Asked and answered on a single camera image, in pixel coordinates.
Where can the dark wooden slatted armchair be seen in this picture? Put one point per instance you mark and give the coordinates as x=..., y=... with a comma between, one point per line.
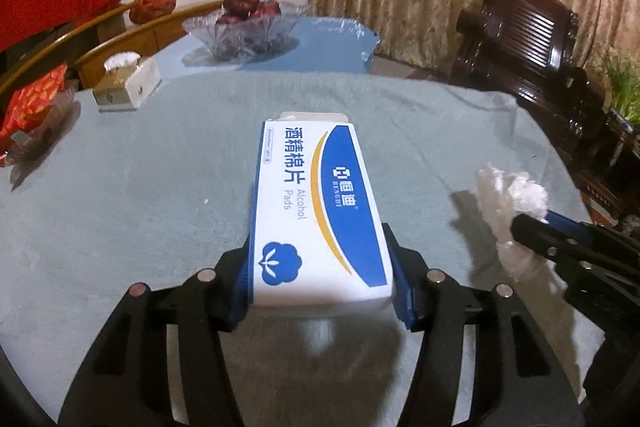
x=530, y=52

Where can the white twisted tissue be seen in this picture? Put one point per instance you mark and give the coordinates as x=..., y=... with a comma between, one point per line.
x=505, y=202

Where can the green potted plant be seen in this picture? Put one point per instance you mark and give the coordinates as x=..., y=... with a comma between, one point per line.
x=625, y=82

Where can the large dark red apple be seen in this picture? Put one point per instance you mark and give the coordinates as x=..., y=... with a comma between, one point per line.
x=241, y=1

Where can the grey-blue table cloth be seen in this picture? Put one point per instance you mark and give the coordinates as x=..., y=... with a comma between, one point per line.
x=150, y=207

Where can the small dark red apple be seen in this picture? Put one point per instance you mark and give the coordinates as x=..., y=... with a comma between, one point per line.
x=266, y=9

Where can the red patterned packet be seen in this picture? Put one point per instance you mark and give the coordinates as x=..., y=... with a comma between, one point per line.
x=32, y=107

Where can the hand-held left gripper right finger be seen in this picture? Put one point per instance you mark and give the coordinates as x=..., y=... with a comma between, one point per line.
x=400, y=292

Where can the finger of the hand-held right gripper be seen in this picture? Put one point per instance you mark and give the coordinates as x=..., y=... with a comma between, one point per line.
x=570, y=224
x=540, y=239

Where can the white and blue cardboard box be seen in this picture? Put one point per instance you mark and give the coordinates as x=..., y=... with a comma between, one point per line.
x=310, y=217

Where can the beige tissue box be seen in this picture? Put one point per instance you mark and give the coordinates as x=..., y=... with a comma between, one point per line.
x=125, y=84

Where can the dark wooden side table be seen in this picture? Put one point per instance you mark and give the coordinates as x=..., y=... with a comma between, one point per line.
x=625, y=167

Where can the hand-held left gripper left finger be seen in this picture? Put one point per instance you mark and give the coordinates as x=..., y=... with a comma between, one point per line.
x=241, y=292

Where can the wooden chair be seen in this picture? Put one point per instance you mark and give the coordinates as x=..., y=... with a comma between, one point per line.
x=60, y=42
x=150, y=34

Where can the orange net bag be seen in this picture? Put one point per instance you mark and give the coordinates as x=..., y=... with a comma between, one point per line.
x=152, y=6

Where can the clear glass fruit bowl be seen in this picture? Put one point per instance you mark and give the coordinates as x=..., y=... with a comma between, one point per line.
x=240, y=34

